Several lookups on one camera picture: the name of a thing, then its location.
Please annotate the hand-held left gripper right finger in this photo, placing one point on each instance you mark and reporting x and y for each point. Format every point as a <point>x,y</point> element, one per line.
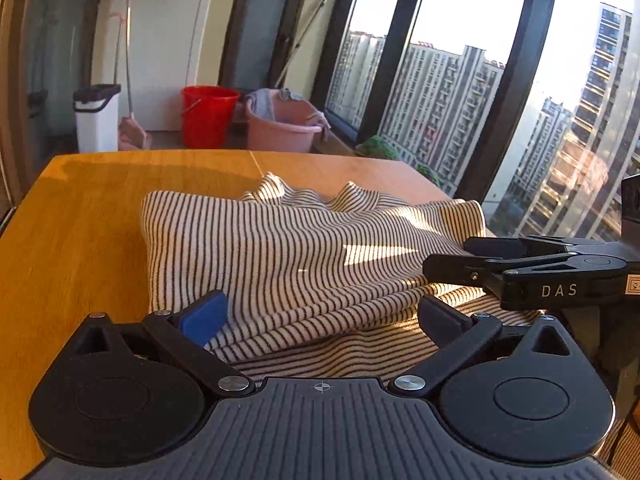
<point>440,317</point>

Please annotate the dark framed glass door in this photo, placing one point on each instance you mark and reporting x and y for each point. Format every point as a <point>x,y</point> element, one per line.
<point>265,25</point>

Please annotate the pink rag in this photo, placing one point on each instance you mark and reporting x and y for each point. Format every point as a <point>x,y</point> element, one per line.
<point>320,125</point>

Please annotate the black window frame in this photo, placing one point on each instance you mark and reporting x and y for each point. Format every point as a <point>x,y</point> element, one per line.
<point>391,60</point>

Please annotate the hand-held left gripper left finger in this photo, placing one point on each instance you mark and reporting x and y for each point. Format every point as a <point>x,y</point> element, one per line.
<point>205,315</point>

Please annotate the white bin with black lid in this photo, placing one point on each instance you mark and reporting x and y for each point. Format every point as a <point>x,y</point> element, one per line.
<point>97,120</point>

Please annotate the green potted plants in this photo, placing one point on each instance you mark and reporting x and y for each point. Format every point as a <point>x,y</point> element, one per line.
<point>377,147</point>

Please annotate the pink plastic basin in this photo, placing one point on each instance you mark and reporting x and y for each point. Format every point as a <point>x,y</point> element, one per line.
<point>280,132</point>

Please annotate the grey cloth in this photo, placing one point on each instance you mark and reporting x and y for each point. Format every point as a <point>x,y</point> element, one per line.
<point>260,104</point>

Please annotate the sliding glass door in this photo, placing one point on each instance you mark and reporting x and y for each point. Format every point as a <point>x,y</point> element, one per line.
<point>60,60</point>

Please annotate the pink broom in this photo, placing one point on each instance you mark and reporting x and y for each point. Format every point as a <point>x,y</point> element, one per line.
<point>131,132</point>

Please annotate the beige striped knit top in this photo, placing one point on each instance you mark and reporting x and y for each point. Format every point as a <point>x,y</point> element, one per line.
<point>300,260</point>

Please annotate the red plastic bucket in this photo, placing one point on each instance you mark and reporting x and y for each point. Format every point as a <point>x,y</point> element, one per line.
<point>207,117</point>

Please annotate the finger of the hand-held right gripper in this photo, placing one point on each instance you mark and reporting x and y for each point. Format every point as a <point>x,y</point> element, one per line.
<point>455,269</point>
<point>495,248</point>

